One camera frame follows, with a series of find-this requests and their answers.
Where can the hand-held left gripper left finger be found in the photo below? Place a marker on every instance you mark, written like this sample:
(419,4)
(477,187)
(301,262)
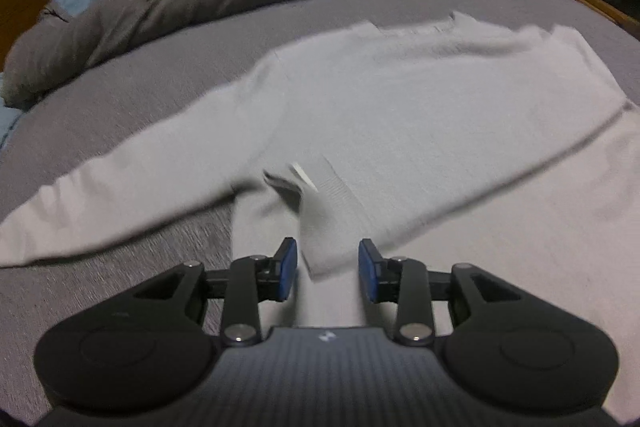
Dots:
(288,268)

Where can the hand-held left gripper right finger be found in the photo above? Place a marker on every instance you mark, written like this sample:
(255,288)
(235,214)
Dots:
(366,269)

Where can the light grey knit sweater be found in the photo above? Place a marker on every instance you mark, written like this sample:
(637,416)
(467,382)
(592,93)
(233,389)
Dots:
(400,107)

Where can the grey bed blanket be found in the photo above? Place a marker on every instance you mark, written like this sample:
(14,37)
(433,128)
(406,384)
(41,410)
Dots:
(165,72)

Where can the light blue bed sheet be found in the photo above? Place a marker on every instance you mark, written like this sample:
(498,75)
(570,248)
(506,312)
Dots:
(9,122)

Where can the wooden headboard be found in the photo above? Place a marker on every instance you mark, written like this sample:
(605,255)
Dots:
(25,2)

